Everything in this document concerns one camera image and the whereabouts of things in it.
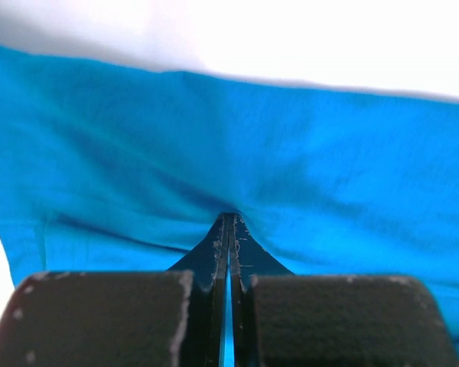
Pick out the blue t shirt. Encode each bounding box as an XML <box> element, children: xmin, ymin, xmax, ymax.
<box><xmin>0</xmin><ymin>46</ymin><xmax>459</xmax><ymax>351</ymax></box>

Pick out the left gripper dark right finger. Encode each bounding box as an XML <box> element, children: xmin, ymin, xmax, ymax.
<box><xmin>228</xmin><ymin>214</ymin><xmax>459</xmax><ymax>366</ymax></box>

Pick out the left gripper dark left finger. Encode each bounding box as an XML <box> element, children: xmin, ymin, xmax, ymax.
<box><xmin>0</xmin><ymin>214</ymin><xmax>229</xmax><ymax>367</ymax></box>

